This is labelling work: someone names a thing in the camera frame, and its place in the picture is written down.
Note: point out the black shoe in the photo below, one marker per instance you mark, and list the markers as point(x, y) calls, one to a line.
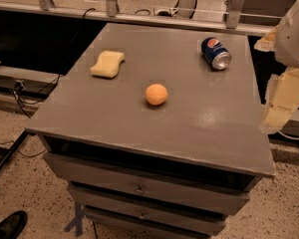
point(12, 226)

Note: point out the black tripod leg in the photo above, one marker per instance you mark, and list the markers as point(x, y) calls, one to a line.
point(10, 151)

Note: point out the top drawer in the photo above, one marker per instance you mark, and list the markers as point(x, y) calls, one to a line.
point(147, 185)

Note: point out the blue pepsi can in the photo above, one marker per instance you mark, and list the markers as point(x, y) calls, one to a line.
point(215, 53)

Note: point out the drawer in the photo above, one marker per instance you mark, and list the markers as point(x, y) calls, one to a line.
point(147, 228)
point(147, 185)
point(160, 212)

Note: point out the yellow sponge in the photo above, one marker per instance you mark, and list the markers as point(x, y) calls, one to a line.
point(108, 64)

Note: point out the bottom drawer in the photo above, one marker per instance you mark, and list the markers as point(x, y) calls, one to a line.
point(147, 228)

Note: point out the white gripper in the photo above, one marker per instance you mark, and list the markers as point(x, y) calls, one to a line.
point(294, 39)

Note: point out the grey drawer cabinet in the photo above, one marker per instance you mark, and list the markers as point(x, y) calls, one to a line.
point(207, 131)

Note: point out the orange fruit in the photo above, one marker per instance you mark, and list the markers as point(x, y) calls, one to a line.
point(156, 94)

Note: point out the middle drawer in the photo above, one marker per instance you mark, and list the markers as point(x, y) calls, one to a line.
point(160, 212)

